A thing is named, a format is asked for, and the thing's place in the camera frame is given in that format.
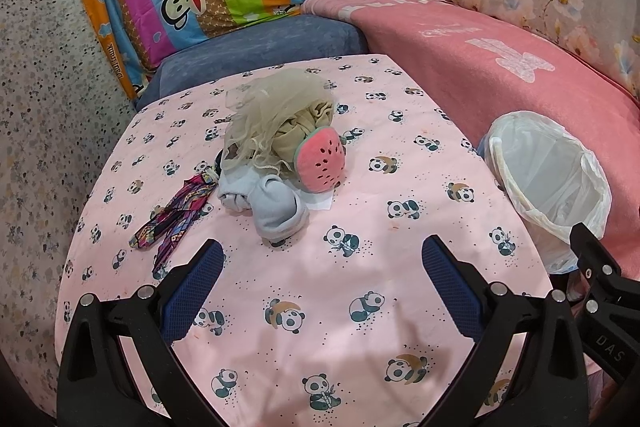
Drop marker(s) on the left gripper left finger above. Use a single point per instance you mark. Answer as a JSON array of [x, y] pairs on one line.
[[95, 383]]

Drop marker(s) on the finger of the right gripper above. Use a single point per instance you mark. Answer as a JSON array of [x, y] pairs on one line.
[[608, 324]]

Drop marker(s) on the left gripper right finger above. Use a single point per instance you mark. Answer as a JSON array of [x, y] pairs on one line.
[[549, 385]]

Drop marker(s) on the colourful patterned ribbon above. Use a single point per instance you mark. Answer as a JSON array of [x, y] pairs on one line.
[[169, 224]]

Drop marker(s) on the light blue grey sock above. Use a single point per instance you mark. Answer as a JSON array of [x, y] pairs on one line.
[[278, 212]]

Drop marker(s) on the white paper tag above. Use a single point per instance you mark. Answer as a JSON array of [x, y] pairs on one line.
[[316, 201]]

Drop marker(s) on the pink watermelon plush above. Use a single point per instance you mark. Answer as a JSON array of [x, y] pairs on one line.
[[320, 161]]

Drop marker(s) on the beige stocking cloth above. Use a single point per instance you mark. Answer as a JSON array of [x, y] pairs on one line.
[[296, 129]]

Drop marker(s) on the white plastic trash bag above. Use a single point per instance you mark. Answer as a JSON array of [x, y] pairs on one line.
[[553, 181]]

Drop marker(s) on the pink panda print cloth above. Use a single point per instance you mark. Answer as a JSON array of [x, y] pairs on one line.
[[340, 325]]

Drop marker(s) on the pink blanket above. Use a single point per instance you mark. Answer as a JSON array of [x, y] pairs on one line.
[[477, 68]]

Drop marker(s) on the blue mattress cushion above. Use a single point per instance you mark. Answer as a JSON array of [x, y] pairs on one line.
[[286, 40]]

